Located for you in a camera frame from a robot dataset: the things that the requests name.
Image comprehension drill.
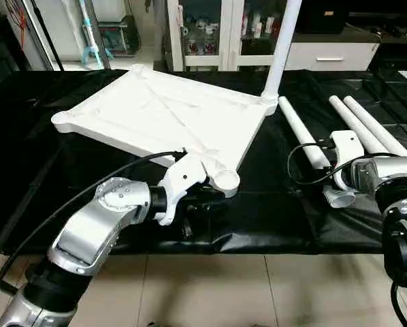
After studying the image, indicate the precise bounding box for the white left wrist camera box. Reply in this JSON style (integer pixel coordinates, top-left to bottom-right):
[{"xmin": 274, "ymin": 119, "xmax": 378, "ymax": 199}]
[{"xmin": 154, "ymin": 153, "xmax": 209, "ymax": 227}]

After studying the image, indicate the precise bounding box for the white drawer unit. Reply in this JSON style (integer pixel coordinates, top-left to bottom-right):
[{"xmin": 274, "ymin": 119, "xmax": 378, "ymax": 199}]
[{"xmin": 285, "ymin": 41, "xmax": 381, "ymax": 72}]

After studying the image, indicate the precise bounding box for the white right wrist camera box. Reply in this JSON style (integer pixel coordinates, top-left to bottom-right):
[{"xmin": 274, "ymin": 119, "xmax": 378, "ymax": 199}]
[{"xmin": 328, "ymin": 130, "xmax": 365, "ymax": 193}]

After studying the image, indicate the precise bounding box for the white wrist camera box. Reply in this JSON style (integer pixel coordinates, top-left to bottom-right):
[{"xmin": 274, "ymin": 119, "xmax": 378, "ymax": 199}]
[
  {"xmin": 328, "ymin": 130, "xmax": 365, "ymax": 193},
  {"xmin": 154, "ymin": 153, "xmax": 209, "ymax": 227}
]

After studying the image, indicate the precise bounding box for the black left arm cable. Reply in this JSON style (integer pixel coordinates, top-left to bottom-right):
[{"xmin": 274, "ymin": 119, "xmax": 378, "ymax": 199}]
[{"xmin": 0, "ymin": 151, "xmax": 189, "ymax": 315}]

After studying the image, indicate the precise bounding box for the white plastic table leg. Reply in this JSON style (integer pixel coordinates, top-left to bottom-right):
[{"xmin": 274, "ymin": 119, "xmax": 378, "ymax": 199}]
[
  {"xmin": 278, "ymin": 95, "xmax": 358, "ymax": 209},
  {"xmin": 259, "ymin": 0, "xmax": 304, "ymax": 105},
  {"xmin": 328, "ymin": 95, "xmax": 395, "ymax": 159},
  {"xmin": 343, "ymin": 95, "xmax": 407, "ymax": 172}
]

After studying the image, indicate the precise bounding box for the black work mat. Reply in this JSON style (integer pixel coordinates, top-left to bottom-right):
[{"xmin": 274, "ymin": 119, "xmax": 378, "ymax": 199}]
[{"xmin": 0, "ymin": 68, "xmax": 407, "ymax": 256}]

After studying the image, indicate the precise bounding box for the white glass door cabinet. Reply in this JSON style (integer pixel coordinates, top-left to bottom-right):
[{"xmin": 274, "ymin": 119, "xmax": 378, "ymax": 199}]
[{"xmin": 166, "ymin": 0, "xmax": 299, "ymax": 72}]

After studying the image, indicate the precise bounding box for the white plastic table top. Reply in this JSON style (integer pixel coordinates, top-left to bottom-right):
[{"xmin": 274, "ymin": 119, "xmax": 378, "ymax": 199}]
[{"xmin": 51, "ymin": 64, "xmax": 281, "ymax": 199}]

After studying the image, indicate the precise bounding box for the blue frame trolley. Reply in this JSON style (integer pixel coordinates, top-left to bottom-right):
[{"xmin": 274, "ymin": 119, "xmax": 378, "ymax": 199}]
[{"xmin": 78, "ymin": 0, "xmax": 142, "ymax": 65}]

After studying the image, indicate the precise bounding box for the white drawer cabinet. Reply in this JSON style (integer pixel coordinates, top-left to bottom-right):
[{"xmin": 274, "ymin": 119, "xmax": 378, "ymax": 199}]
[{"xmin": 295, "ymin": 0, "xmax": 407, "ymax": 74}]

